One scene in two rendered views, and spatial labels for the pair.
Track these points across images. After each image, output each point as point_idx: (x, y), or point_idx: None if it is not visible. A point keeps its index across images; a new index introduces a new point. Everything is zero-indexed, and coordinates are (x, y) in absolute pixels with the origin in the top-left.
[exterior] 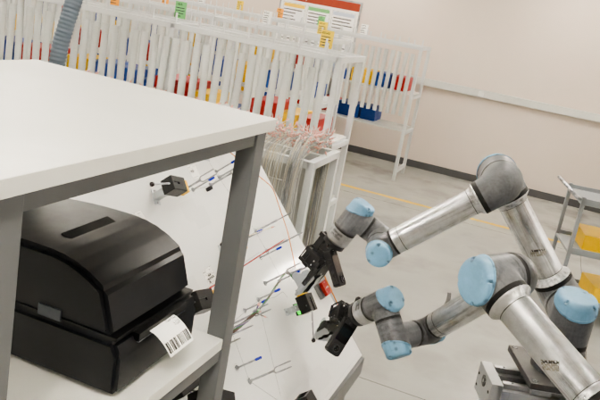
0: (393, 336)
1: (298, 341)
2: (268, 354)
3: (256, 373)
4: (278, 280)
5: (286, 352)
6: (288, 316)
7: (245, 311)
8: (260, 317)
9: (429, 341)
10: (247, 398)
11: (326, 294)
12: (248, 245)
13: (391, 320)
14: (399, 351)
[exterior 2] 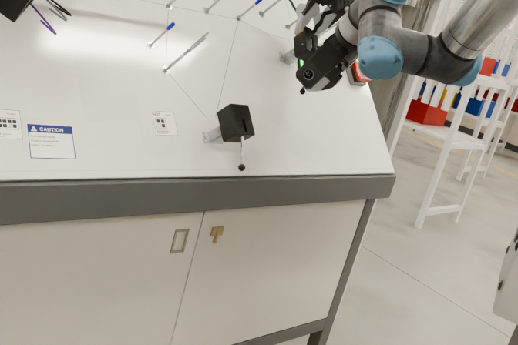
0: (374, 31)
1: (286, 93)
2: (220, 69)
3: (185, 72)
4: None
5: (256, 88)
6: (284, 63)
7: (205, 10)
8: (230, 33)
9: (441, 66)
10: (149, 82)
11: (358, 76)
12: None
13: (378, 11)
14: (376, 51)
